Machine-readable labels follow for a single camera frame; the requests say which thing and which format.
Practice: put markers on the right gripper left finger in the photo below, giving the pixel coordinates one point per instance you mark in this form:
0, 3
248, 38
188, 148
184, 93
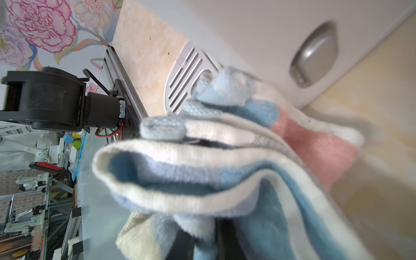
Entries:
180, 245

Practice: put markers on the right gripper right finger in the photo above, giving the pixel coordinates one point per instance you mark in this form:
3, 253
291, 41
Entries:
228, 245

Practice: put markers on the blue striped cloth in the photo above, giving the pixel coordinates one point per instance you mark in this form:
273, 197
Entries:
270, 170

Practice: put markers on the white coffee machine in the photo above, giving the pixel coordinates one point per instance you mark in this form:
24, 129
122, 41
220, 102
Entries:
300, 47

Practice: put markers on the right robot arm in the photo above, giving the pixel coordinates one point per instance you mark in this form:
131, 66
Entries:
53, 99

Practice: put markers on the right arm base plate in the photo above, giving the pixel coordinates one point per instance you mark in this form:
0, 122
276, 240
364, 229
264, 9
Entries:
122, 86

